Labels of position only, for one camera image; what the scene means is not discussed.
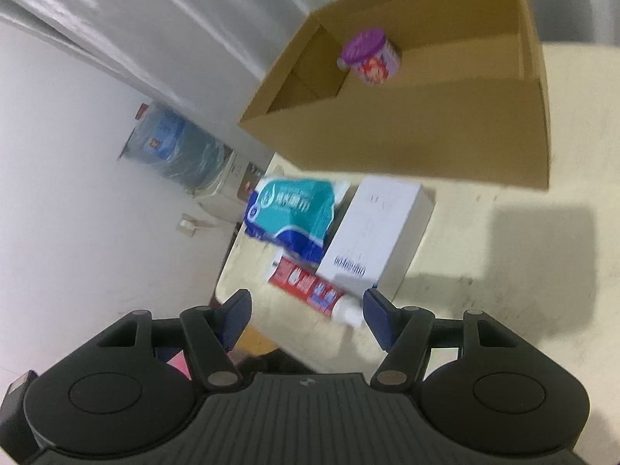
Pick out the red toothpaste tube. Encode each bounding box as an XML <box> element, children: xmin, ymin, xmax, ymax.
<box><xmin>267</xmin><ymin>256</ymin><xmax>363</xmax><ymax>327</ymax></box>

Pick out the white rectangular box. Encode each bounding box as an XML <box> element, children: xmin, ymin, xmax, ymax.
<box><xmin>316</xmin><ymin>175</ymin><xmax>434</xmax><ymax>299</ymax></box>

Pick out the purple lid air freshener jar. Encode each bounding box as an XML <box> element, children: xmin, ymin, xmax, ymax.
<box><xmin>338</xmin><ymin>28</ymin><xmax>400</xmax><ymax>85</ymax></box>

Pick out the white water dispenser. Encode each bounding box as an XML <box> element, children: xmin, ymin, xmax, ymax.
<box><xmin>192</xmin><ymin>151</ymin><xmax>264</xmax><ymax>224</ymax></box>

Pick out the blue tissue pack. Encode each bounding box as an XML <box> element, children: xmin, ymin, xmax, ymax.
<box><xmin>244</xmin><ymin>175</ymin><xmax>350</xmax><ymax>265</ymax></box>

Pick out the blue water jug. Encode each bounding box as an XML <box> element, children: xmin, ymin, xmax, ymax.
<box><xmin>120</xmin><ymin>102</ymin><xmax>227</xmax><ymax>191</ymax></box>

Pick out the brown cardboard box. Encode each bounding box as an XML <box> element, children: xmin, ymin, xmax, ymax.
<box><xmin>239</xmin><ymin>0</ymin><xmax>551</xmax><ymax>189</ymax></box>

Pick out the white curtain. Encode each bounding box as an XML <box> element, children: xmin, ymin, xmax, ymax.
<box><xmin>0</xmin><ymin>0</ymin><xmax>620</xmax><ymax>166</ymax></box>

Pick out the white wall socket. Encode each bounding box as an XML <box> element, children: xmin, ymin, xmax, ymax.
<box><xmin>177</xmin><ymin>213</ymin><xmax>199</xmax><ymax>238</ymax></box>

